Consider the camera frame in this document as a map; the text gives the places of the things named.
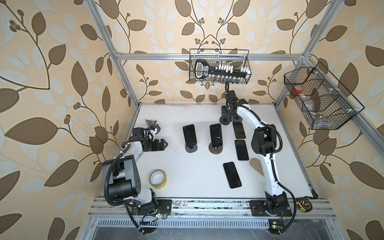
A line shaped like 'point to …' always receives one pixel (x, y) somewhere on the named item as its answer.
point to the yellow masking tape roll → (158, 179)
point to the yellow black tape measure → (304, 204)
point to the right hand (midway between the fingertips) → (227, 112)
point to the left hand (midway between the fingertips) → (159, 143)
